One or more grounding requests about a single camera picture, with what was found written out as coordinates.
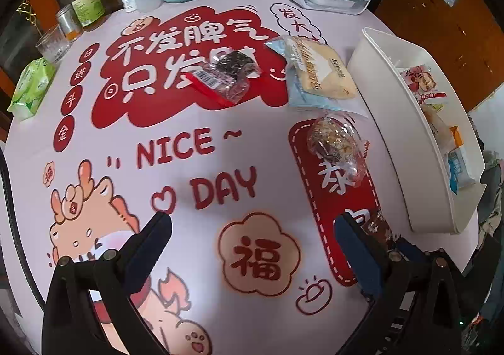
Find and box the gold wire decoration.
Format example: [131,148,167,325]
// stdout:
[16,0,44,37]

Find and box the printed pink tablecloth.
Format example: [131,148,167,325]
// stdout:
[0,0,479,355]

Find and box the clear glass cup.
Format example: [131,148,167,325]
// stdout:
[35,24,72,64]

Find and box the clear brown snack packet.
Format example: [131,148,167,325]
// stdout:
[364,211,398,249]

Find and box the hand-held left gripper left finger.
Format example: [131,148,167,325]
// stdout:
[41,211,174,355]

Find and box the blue white snack packet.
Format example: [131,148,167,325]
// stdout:
[447,146,477,194]

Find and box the orange snack packet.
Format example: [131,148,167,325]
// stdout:
[449,126,471,149]

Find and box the white plastic tray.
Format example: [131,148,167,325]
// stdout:
[348,27,486,235]

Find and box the red white snack packet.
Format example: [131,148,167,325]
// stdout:
[399,64,450,104]

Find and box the clear beige rice cake packet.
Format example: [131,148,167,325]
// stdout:
[419,105,451,151]

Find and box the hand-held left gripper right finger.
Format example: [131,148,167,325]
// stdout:
[334,214,463,355]

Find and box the light blue cake packet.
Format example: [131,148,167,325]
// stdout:
[263,35,369,119]

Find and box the dark cloth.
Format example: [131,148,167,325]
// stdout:
[468,119,504,324]

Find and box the wooden cabinet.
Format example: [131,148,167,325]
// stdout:
[374,0,504,112]

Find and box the green tissue pack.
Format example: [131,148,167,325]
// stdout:
[7,58,56,121]

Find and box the small metal-lid jar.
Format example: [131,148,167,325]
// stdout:
[56,4,85,41]

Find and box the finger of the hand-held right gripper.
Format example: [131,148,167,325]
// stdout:
[396,237,428,261]

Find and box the clear nut snack packet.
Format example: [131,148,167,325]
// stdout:
[307,113,371,188]

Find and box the dark brown snack packet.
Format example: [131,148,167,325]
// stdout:
[187,50,262,106]

